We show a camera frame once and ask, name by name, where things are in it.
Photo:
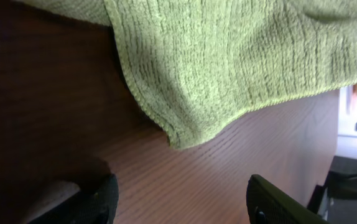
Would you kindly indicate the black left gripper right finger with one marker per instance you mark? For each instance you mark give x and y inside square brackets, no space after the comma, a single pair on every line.
[267,204]

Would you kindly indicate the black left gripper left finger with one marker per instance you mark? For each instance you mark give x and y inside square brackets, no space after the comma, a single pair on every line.
[93,207]

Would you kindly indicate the green cloth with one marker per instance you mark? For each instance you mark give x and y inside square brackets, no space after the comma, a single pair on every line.
[194,66]

